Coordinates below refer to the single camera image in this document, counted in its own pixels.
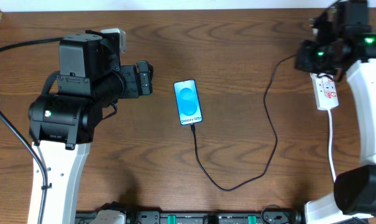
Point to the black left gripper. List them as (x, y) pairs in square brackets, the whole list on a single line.
[(130, 81)]

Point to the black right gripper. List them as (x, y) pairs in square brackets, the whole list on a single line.
[(304, 58)]

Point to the blue Samsung Galaxy smartphone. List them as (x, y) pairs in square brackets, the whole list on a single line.
[(189, 108)]

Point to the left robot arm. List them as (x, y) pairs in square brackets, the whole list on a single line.
[(63, 118)]

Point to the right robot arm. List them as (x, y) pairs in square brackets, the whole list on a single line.
[(354, 192)]

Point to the white power strip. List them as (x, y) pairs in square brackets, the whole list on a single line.
[(324, 91)]

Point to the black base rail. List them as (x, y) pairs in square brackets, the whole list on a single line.
[(117, 213)]

